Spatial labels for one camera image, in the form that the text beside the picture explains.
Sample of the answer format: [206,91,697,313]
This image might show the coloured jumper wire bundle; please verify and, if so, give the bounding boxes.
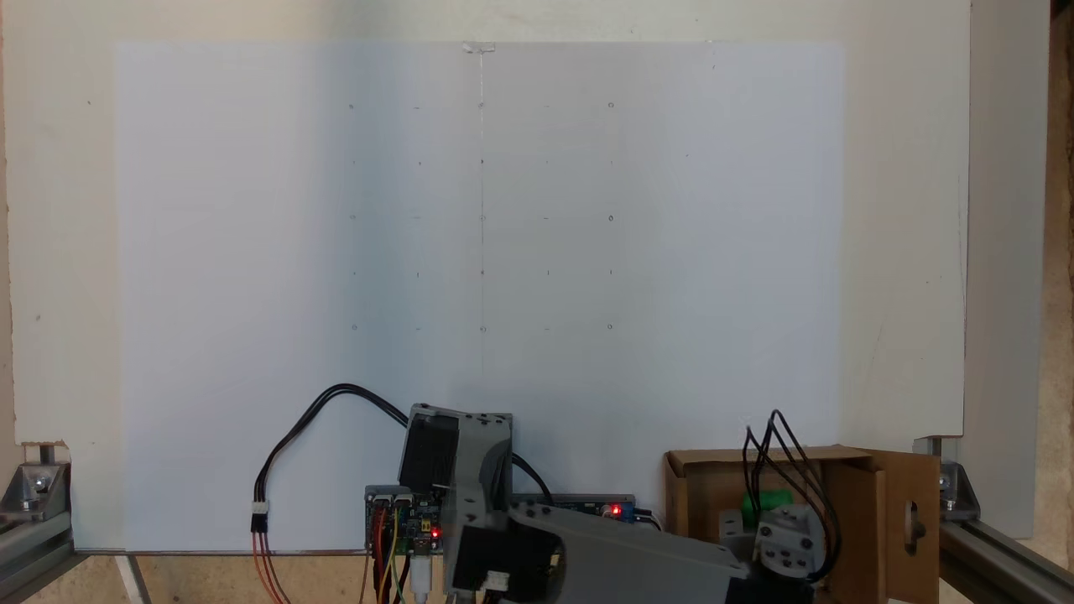
[361,502,414,604]

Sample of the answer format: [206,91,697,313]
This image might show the circuit board with jumper wires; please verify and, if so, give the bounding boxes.
[364,485,446,556]

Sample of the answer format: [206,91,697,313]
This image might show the white usb cable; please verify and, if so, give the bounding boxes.
[409,554,435,604]

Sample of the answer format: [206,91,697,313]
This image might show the black cable with white connector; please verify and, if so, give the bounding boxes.
[249,383,414,534]

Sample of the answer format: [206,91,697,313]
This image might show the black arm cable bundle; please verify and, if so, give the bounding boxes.
[507,451,555,504]

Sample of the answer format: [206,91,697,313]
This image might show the black gripper motor cable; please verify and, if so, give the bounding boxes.
[742,409,843,585]

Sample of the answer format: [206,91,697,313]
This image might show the orange and red wires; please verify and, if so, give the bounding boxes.
[251,530,292,604]

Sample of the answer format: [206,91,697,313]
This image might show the white paper sheet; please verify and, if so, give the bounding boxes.
[115,39,845,555]

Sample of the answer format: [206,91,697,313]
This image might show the brown cardboard box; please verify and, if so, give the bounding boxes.
[664,445,941,604]

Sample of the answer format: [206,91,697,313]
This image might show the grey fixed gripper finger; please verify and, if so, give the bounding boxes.
[719,508,759,551]

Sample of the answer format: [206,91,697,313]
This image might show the green dice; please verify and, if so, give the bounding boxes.
[741,490,795,526]

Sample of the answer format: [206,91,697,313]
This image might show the aluminium frame post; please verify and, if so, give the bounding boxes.
[0,508,79,604]
[938,518,1074,604]

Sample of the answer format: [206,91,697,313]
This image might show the metal corner bracket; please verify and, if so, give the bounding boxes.
[0,441,73,523]
[913,435,982,523]

